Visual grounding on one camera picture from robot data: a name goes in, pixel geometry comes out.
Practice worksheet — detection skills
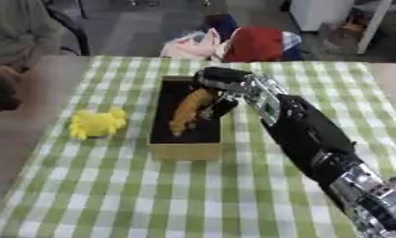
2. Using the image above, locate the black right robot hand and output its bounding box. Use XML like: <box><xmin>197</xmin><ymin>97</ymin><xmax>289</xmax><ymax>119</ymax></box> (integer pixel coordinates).
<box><xmin>191</xmin><ymin>66</ymin><xmax>256</xmax><ymax>121</ymax></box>

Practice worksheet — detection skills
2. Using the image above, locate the orange soft toy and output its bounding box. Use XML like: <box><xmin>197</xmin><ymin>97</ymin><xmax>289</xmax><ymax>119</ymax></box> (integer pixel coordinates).
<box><xmin>166</xmin><ymin>87</ymin><xmax>217</xmax><ymax>138</ymax></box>

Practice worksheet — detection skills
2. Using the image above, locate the tan cardboard box black inside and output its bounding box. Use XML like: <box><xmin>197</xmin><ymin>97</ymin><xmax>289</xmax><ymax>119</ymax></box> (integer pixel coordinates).
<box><xmin>146</xmin><ymin>74</ymin><xmax>226</xmax><ymax>162</ymax></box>

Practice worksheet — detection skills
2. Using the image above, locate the pink bag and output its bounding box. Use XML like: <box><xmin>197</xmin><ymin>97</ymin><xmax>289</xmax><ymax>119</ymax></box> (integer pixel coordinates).
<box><xmin>159</xmin><ymin>27</ymin><xmax>224</xmax><ymax>60</ymax></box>

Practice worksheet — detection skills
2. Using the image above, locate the red bag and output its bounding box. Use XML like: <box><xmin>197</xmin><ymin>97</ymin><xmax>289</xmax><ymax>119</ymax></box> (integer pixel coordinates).
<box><xmin>222</xmin><ymin>26</ymin><xmax>304</xmax><ymax>63</ymax></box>

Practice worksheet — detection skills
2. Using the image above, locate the dark blue bag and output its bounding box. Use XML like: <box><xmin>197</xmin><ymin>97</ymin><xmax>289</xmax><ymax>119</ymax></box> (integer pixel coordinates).
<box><xmin>201</xmin><ymin>13</ymin><xmax>241</xmax><ymax>43</ymax></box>

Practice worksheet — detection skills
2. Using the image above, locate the white cabinet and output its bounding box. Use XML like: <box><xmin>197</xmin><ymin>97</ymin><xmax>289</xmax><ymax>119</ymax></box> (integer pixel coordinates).
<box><xmin>289</xmin><ymin>0</ymin><xmax>356</xmax><ymax>33</ymax></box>

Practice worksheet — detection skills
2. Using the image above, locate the yellow soft toy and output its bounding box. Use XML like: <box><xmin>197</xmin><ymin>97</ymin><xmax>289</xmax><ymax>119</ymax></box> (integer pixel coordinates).
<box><xmin>68</xmin><ymin>107</ymin><xmax>128</xmax><ymax>141</ymax></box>

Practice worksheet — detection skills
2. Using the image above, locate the black chair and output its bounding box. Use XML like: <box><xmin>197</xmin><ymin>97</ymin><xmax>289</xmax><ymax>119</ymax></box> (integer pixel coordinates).
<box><xmin>43</xmin><ymin>5</ymin><xmax>93</xmax><ymax>57</ymax></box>

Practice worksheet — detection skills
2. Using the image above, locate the person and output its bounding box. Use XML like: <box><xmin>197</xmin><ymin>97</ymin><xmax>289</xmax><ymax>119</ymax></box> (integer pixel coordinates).
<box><xmin>0</xmin><ymin>0</ymin><xmax>65</xmax><ymax>113</ymax></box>

